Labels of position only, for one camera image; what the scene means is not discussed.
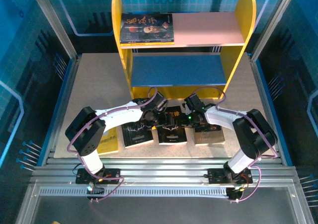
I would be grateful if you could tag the black book with antlers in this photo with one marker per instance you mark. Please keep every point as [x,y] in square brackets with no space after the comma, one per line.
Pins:
[136,138]
[171,137]

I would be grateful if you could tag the brown gold book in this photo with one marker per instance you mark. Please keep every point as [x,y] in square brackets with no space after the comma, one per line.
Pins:
[208,137]

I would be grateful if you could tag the dark book with man portrait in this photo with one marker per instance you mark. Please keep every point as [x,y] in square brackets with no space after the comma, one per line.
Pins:
[146,26]

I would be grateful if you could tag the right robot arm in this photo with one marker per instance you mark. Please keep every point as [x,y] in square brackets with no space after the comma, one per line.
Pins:
[223,118]

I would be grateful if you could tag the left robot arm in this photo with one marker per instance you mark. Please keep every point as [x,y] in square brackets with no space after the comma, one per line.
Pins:
[119,114]

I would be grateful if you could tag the book with yellow spine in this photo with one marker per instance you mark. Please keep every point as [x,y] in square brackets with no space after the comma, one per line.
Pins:
[149,44]

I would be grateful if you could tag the black connector box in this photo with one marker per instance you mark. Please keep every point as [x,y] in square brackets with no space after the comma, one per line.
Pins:
[95,190]
[234,193]

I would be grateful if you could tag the yellow bookshelf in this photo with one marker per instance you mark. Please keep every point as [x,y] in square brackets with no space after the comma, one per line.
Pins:
[246,15]

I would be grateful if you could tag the aluminium frame rails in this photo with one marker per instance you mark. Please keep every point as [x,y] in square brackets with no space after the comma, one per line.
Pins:
[161,174]

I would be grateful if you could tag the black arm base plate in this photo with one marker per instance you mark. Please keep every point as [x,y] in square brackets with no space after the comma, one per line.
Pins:
[111,175]
[216,175]

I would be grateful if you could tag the aluminium frame post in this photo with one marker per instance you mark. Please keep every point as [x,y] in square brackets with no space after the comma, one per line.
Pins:
[55,22]
[273,22]

